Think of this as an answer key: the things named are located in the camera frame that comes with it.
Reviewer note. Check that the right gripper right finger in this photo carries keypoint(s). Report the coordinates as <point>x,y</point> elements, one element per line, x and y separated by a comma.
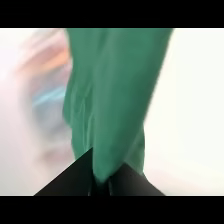
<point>133,183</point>

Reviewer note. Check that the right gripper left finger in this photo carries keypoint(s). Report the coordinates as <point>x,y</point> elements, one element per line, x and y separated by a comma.
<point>75,178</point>

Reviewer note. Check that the dark green shirt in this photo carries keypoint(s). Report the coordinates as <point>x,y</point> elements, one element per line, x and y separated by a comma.
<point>116,83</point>

